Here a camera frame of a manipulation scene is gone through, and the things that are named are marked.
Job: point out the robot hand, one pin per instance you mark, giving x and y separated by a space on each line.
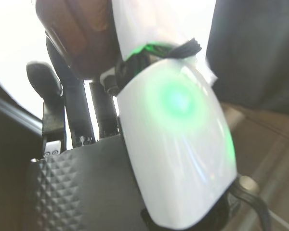
178 144

